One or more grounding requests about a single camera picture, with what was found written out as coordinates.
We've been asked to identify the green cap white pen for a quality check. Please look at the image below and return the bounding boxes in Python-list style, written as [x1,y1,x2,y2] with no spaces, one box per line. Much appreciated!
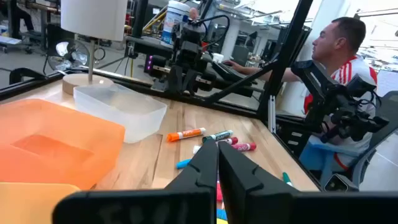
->
[282,171,294,187]

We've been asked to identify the black keyboard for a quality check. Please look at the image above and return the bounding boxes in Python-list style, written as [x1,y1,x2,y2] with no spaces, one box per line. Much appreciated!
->
[211,61,259,86]

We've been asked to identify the orange dry-erase marker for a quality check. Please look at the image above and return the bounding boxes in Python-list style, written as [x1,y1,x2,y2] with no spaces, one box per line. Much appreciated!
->
[166,127,207,143]

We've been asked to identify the black floor fan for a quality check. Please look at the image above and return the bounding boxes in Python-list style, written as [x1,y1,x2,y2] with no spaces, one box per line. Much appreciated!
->
[46,39,91,73]

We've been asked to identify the green dry-erase marker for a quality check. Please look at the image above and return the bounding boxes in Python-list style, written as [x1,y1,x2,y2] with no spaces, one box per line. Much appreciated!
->
[201,129,234,144]

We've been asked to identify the yellow translucent plastic bin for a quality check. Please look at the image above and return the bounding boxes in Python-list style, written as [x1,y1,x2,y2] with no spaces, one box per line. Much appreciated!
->
[0,182,81,224]

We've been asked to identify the clear translucent plastic bin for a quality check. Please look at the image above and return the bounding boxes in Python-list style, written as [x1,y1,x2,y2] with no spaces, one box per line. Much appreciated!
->
[73,83,168,144]

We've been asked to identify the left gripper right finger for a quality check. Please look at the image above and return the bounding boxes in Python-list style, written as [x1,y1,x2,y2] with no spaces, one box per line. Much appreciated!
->
[218,141,398,224]

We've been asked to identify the white wipes canister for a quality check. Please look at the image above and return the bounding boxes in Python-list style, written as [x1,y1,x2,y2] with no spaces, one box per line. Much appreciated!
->
[160,0,191,48]

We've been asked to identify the black aluminium table frame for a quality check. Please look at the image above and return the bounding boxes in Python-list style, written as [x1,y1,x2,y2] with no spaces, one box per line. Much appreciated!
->
[0,0,324,192]

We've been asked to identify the pink dry-erase marker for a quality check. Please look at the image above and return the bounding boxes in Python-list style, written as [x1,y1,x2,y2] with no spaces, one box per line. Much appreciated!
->
[231,142,257,152]

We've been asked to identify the orange translucent plastic bin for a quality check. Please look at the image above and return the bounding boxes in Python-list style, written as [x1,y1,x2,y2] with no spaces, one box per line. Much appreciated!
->
[0,98,126,190]

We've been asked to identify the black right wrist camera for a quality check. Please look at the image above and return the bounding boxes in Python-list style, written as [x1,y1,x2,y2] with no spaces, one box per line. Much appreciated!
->
[179,23,205,44]

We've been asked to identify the small grey camera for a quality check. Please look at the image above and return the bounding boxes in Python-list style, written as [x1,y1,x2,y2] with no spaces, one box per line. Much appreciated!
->
[323,173,359,192]

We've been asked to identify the white shade table lamp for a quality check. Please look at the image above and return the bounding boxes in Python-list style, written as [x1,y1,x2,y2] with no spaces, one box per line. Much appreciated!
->
[60,0,129,96]

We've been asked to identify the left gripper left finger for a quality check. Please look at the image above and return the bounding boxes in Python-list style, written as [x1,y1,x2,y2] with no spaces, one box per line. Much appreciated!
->
[52,139,219,224]

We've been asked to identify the blue highlighter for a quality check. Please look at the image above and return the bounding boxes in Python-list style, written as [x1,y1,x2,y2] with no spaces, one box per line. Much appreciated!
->
[175,158,192,170]

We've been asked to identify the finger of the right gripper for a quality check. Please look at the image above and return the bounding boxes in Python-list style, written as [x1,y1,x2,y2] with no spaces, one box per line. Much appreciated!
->
[167,65,184,94]
[183,70,200,96]

